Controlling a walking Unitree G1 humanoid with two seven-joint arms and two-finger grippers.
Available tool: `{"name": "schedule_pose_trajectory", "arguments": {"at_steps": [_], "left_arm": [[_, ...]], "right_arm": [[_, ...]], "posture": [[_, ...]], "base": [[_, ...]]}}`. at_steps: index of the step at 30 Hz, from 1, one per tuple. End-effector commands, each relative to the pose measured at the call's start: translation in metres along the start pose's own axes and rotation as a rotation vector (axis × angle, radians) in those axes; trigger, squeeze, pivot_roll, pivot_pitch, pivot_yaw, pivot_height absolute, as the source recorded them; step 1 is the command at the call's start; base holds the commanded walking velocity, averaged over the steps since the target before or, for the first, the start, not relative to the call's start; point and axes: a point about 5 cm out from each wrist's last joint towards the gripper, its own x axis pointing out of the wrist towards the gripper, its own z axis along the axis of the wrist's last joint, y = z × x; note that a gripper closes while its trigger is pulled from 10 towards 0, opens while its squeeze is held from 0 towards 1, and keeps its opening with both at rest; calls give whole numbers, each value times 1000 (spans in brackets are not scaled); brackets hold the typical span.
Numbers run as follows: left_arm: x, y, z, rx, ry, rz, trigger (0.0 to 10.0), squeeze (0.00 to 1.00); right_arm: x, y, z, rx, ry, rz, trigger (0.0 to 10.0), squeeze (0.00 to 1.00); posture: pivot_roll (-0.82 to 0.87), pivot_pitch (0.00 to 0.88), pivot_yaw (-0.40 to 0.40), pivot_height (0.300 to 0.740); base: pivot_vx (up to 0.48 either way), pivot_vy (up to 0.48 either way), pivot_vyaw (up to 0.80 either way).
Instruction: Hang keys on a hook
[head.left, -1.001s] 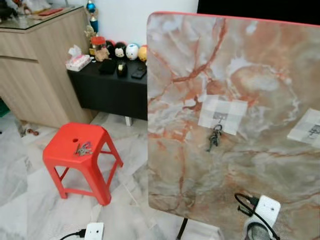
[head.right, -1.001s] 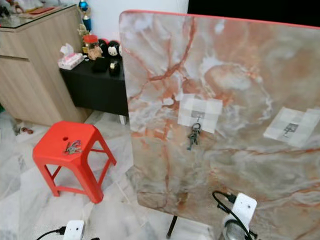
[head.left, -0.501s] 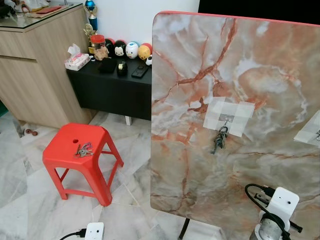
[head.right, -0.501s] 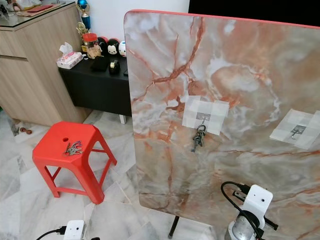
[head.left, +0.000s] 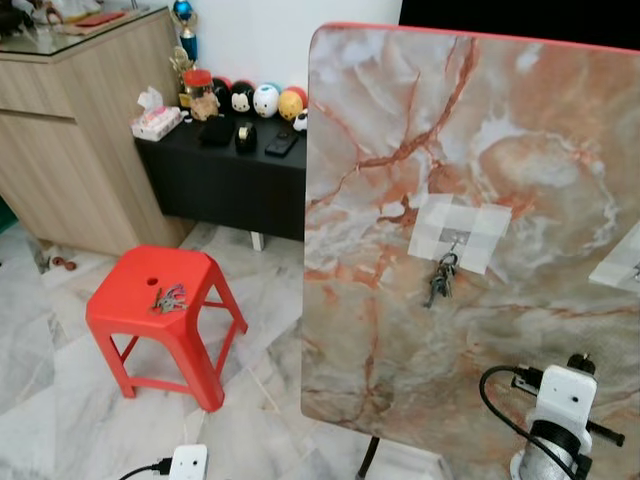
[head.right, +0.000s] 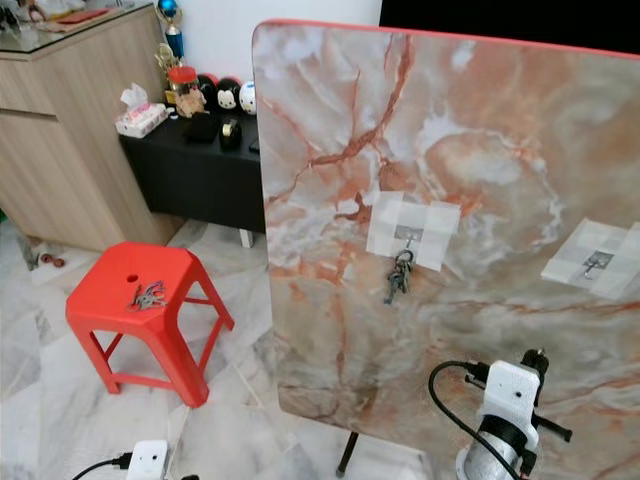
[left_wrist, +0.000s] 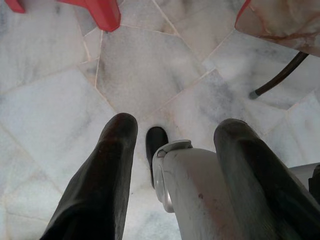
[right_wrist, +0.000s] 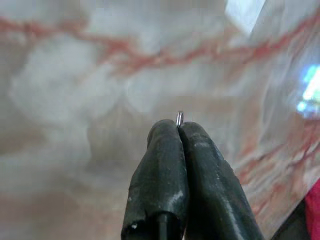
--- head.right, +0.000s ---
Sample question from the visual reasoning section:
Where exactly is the small metal hook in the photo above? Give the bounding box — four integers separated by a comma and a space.
582, 250, 616, 279
395, 225, 426, 251

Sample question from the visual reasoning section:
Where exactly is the translucent tape patch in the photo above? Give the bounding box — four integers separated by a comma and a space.
540, 218, 640, 301
365, 191, 463, 271

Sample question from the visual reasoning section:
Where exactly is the metal key bunch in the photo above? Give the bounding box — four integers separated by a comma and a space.
128, 280, 169, 312
383, 248, 417, 306

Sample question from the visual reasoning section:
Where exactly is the red plastic stool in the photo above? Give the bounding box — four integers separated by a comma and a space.
65, 242, 235, 409

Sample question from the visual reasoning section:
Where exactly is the black table leg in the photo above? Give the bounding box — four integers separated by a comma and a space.
335, 432, 361, 477

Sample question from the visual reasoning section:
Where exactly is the marble pattern table board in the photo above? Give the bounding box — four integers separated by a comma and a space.
250, 18, 640, 480

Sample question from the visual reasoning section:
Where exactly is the wooden cabinet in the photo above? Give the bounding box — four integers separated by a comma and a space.
0, 5, 186, 251

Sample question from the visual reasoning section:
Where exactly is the black low table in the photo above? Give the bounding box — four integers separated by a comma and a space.
118, 105, 266, 246

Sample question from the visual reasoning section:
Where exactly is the pink tissue box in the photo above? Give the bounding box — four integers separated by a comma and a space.
115, 83, 169, 138

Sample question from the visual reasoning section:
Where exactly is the black pouch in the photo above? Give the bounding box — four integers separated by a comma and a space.
182, 113, 219, 143

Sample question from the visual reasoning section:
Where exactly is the small brown teddy bear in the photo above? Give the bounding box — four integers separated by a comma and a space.
175, 90, 206, 118

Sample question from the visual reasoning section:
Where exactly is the black tape dispenser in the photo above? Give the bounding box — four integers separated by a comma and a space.
220, 117, 243, 151

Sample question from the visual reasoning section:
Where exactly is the flat red box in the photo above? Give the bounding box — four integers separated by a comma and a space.
55, 8, 111, 26

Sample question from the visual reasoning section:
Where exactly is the jar with red lid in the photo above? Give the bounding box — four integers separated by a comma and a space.
166, 65, 201, 101

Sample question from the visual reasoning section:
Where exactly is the white and blue round toy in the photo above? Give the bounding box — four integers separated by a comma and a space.
238, 80, 258, 116

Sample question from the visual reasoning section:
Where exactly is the black and white round toy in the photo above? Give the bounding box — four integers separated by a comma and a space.
215, 78, 241, 111

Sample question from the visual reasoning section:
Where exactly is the trophy with blue ball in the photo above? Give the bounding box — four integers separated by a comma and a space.
157, 0, 186, 59

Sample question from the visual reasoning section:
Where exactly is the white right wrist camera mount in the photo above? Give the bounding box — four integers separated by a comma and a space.
480, 360, 543, 426

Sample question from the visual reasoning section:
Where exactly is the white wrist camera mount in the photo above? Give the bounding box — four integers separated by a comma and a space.
480, 360, 543, 426
128, 440, 169, 480

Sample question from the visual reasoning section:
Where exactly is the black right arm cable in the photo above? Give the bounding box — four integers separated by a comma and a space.
427, 360, 526, 479

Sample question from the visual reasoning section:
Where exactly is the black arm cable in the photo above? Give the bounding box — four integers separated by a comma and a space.
427, 360, 526, 479
72, 453, 133, 480

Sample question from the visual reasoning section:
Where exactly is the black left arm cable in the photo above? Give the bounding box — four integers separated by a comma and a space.
72, 453, 133, 480

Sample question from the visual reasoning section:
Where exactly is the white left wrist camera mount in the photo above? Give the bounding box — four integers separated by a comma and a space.
128, 440, 169, 480

